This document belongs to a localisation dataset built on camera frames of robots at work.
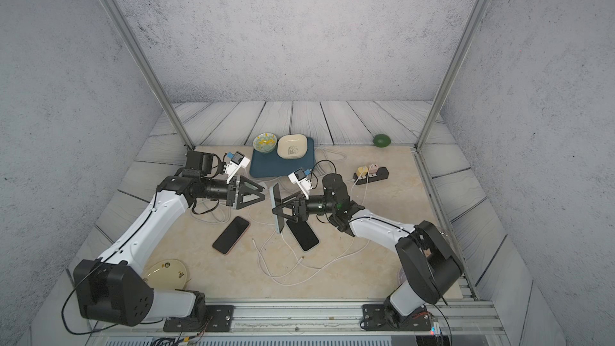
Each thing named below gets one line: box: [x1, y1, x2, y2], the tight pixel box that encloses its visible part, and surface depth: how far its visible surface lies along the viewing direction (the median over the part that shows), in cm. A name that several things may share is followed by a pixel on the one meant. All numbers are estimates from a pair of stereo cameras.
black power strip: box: [353, 166, 390, 186], surface depth 109 cm
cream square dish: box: [277, 133, 309, 160], surface depth 117 cm
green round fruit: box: [372, 133, 392, 148], surface depth 121 cm
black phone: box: [285, 219, 320, 252], surface depth 92 cm
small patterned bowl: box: [252, 132, 278, 154], surface depth 121 cm
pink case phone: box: [212, 215, 251, 256], surface depth 93 cm
